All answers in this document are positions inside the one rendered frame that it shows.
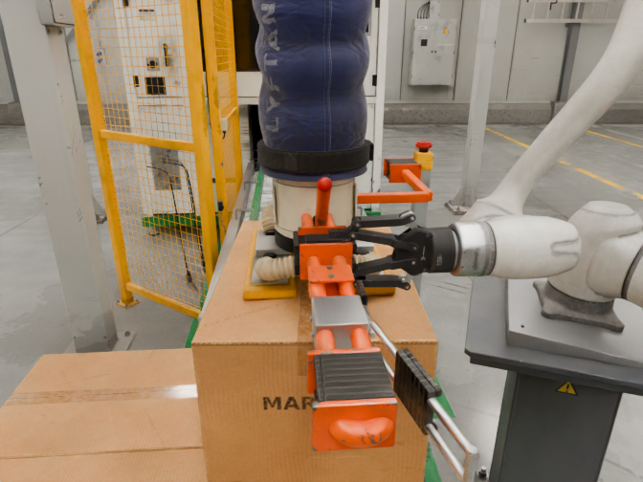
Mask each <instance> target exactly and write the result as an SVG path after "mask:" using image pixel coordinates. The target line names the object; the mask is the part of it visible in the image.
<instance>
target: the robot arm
mask: <svg viewBox="0 0 643 482"><path fill-rule="evenodd" d="M642 70H643V0H624V3H623V7H622V10H621V12H620V15H619V18H618V21H617V24H616V27H615V30H614V32H613V35H612V38H611V40H610V44H609V46H608V47H607V49H606V51H605V53H604V54H603V56H602V58H601V59H600V61H599V63H598V64H597V65H596V67H595V68H594V70H593V71H592V72H591V74H590V75H589V76H588V78H587V79H586V80H585V82H584V83H583V84H582V85H581V87H580V88H579V89H578V90H577V91H576V93H575V94H574V95H573V96H572V97H571V99H570V100H569V101H568V102H567V103H566V104H565V106H564V107H563V108H562V109H561V111H560V112H559V113H558V114H557V115H556V116H555V118H554V119H553V120H552V121H551V122H550V123H549V125H548V126H547V127H546V128H545V129H544V131H543V132H542V133H541V134H540V135H539V137H538V138H537V139H536V140H535V141H533V143H532V144H531V145H530V146H529V147H528V149H527V150H526V151H525V152H524V153H523V154H522V156H521V157H520V158H519V159H518V161H517V162H516V163H515V164H514V166H513V167H512V168H511V169H510V171H509V172H508V173H507V175H506V176H505V177H504V179H503V180H502V181H501V183H500V184H499V186H498V187H497V188H496V190H495V191H494V192H493V193H492V194H491V195H490V196H488V197H486V198H483V199H478V200H477V201H476V202H475V203H474V205H473V206H472V207H471V208H470V209H469V210H468V211H467V212H466V213H465V214H464V215H463V216H462V217H461V218H460V220H459V221H457V222H454V223H451V225H449V226H448V227H435V228H422V227H420V226H418V225H417V224H416V221H415V220H416V216H415V215H414V214H413V212H412V211H411V210H406V211H404V212H401V213H399V214H389V215H370V216H354V217H353V218H352V220H351V221H352V222H351V224H350V226H348V227H347V229H330V230H328V234H305V244H315V243H346V242H350V239H354V240H360V241H365V242H370V243H376V244H382V245H388V246H391V247H393V253H392V254H390V255H387V256H386V257H383V258H379V259H374V260H370V261H366V262H362V263H357V266H356V273H355V274H353V276H354V279H355V281H354V282H353V285H354V288H356V282H357V280H362V281H363V284H364V287H365V288H372V287H397V288H400V289H403V290H406V291H407V290H409V289H410V282H411V280H412V278H413V276H414V275H418V274H421V273H428V274H437V273H450V274H451V275H453V276H485V275H489V276H495V277H498V278H503V279H533V278H543V277H548V279H547V280H546V281H543V280H539V279H537V280H534V281H533V285H532V286H533V287H534V288H535V289H536V291H537V294H538V297H539V300H540V303H541V306H542V311H541V315H542V316H543V317H545V318H551V319H562V320H567V321H572V322H577V323H583V324H587V325H592V326H597V327H602V328H607V329H610V330H612V331H615V332H623V330H624V327H625V325H624V323H623V322H622V321H621V320H620V319H619V318H618V317H617V315H616V314H615V312H614V310H613V308H612V307H613V304H614V301H615V299H616V298H621V299H625V300H627V301H629V302H631V303H633V304H635V305H637V306H639V307H641V308H643V230H642V228H643V221H642V219H641V218H640V216H639V215H638V214H637V212H635V211H634V210H632V209H631V208H630V207H628V206H626V205H623V204H620V203H615V202H609V201H591V202H588V203H586V204H585V205H584V206H582V207H581V208H580V209H579V210H577V211H576V212H575V213H574V214H573V215H572V216H571V217H570V219H569V220H568V222H566V221H563V220H560V219H556V218H552V217H547V216H531V215H522V208H523V205H524V202H525V200H526V198H527V196H528V195H529V193H530V191H531V190H532V188H533V187H534V185H535V184H536V183H537V182H538V181H539V180H540V179H541V178H542V176H543V175H544V174H545V172H546V171H547V170H548V169H549V168H550V167H551V166H553V165H554V164H555V163H556V162H557V161H558V160H559V159H560V158H561V157H562V156H563V155H564V154H565V153H566V152H567V150H568V149H569V148H570V147H571V146H572V145H573V144H575V143H576V142H577V141H578V140H579V139H580V138H581V137H582V136H583V135H584V134H585V133H586V132H587V131H588V130H589V129H590V127H591V126H592V125H593V124H594V123H596V122H597V121H598V120H599V119H600V118H601V117H602V116H603V115H604V114H605V113H606V112H607V111H608V110H609V109H610V107H611V106H612V105H613V104H614V103H615V102H616V101H617V100H618V99H619V98H620V96H621V95H622V94H623V93H624V92H625V91H626V90H627V88H628V87H629V86H630V85H631V84H632V82H633V81H634V80H635V78H636V77H637V76H638V75H639V73H640V72H641V71H642ZM399 226H404V227H410V228H408V229H407V230H405V231H404V232H402V233H401V234H395V233H383V232H379V231H373V230H363V229H365V228H382V227H399ZM397 269H402V270H403V271H405V272H406V273H405V274H399V275H396V274H373V273H378V272H381V271H386V270H397Z"/></svg>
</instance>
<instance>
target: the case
mask: <svg viewBox="0 0 643 482"><path fill-rule="evenodd" d="M261 222H262V221H243V223H242V225H241V228H240V230H239V232H238V235H237V236H236V238H235V241H234V243H233V247H232V249H231V251H230V254H229V256H228V258H227V261H226V263H225V265H224V268H223V270H222V272H221V275H220V276H219V278H218V281H217V283H216V285H215V288H214V290H213V293H212V295H211V299H210V301H209V303H208V306H207V308H206V310H205V313H204V315H203V316H202V319H201V321H200V323H199V326H198V328H197V330H196V333H195V335H194V337H193V340H192V342H191V350H192V357H193V366H194V374H195V382H196V390H197V398H198V406H199V414H200V423H201V430H202V439H203V447H204V455H205V463H206V472H207V479H208V482H424V475H425V466H426V457H427V447H428V439H429V435H424V434H423V432H422V431H421V430H420V428H419V427H418V425H417V424H416V423H415V422H414V420H413V419H412V417H411V416H410V414H409V412H408V411H407V409H406V408H405V406H404V405H403V404H402V402H401V401H400V399H399V398H398V396H397V395H396V393H395V392H394V393H395V396H396V400H397V403H398V406H397V420H396V433H395V445H394V447H387V448H372V449H341V450H326V451H313V450H312V403H313V402H315V399H314V394H308V389H307V351H309V350H315V348H314V340H313V338H312V321H310V316H312V305H311V300H310V298H309V291H308V282H309V281H308V279H300V278H299V277H297V276H296V290H297V296H296V297H295V298H280V299H255V300H244V299H243V295H242V293H243V286H244V280H245V274H246V268H247V262H248V256H249V250H250V244H251V238H252V232H253V229H263V228H262V224H261ZM367 309H368V312H369V315H370V318H371V321H375V322H376V323H377V324H378V325H379V327H380V328H381V329H382V330H383V332H384V333H385V334H386V336H387V337H388V338H389V340H390V341H391V342H392V344H393V345H394V346H395V347H396V349H397V350H404V349H406V348H408V349H409V350H410V351H411V352H412V354H413V355H414V356H415V357H416V359H417V360H418V361H419V362H420V363H421V365H422V366H423V367H424V368H425V370H426V371H427V372H428V373H429V374H430V376H431V377H432V378H433V379H434V376H435V367H436V358H437V348H438V339H437V337H436V335H435V332H434V330H433V328H432V325H431V323H430V320H429V318H428V316H427V313H426V311H425V309H424V306H423V304H422V302H421V299H420V297H419V295H418V293H417V291H416V288H415V286H414V284H413V281H412V280H411V282H410V289H409V290H407V291H406V290H403V289H400V288H397V287H396V291H395V294H394V295H378V296H367Z"/></svg>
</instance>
